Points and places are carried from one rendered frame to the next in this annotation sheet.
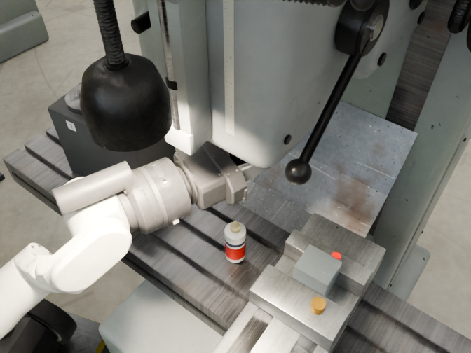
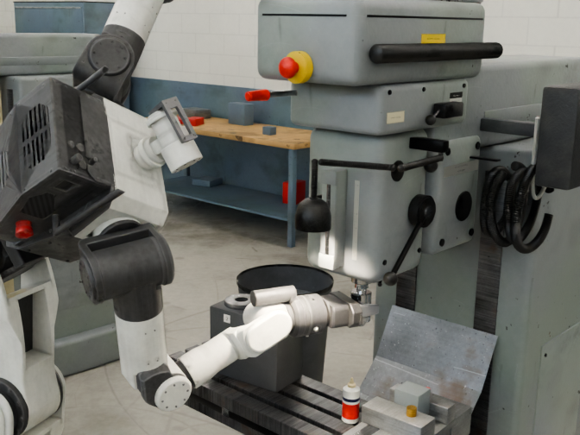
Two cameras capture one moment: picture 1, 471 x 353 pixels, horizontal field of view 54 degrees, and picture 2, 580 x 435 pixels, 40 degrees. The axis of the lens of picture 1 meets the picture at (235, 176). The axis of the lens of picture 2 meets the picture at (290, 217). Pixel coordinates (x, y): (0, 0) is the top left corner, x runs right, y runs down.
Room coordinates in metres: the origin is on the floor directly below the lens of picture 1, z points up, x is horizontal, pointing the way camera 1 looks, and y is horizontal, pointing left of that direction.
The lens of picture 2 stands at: (-1.22, 0.01, 1.84)
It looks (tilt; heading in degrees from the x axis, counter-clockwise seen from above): 14 degrees down; 5
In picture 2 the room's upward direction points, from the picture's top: 1 degrees clockwise
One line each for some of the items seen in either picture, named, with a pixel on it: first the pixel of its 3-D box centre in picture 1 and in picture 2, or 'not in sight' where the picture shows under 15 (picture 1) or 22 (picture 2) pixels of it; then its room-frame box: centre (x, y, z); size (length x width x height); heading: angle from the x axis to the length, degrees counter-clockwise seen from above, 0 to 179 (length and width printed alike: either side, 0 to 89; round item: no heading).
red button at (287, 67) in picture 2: not in sight; (289, 67); (0.28, 0.14, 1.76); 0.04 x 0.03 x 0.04; 53
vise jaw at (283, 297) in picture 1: (297, 305); (397, 419); (0.34, -0.10, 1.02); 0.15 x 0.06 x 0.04; 55
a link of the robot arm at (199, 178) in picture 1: (188, 181); (324, 312); (0.43, 0.07, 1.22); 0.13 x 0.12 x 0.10; 31
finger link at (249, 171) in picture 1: (254, 171); (367, 311); (0.45, -0.03, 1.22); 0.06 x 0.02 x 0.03; 121
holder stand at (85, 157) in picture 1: (116, 140); (255, 339); (0.72, 0.25, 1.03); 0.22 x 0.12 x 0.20; 60
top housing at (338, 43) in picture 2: not in sight; (375, 39); (0.49, -0.02, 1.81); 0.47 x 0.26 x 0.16; 143
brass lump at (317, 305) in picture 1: (317, 305); (411, 411); (0.33, -0.13, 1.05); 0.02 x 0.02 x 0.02
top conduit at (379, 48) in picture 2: not in sight; (440, 52); (0.42, -0.15, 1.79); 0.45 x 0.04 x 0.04; 143
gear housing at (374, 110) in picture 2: not in sight; (381, 101); (0.51, -0.04, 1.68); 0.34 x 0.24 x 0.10; 143
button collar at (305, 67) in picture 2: not in sight; (298, 67); (0.30, 0.13, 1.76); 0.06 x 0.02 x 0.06; 53
